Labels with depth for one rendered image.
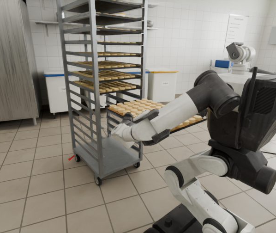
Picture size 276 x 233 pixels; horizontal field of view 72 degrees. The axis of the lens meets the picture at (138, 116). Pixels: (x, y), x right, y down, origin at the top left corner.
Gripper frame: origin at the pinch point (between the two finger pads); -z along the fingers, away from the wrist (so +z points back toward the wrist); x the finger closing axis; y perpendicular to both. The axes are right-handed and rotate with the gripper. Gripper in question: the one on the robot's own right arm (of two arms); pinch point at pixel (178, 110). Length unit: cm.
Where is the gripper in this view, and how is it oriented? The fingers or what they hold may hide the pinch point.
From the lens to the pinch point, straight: 142.8
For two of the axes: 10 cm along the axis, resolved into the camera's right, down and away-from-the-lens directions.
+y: -1.0, 3.5, -9.3
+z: 9.9, 0.6, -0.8
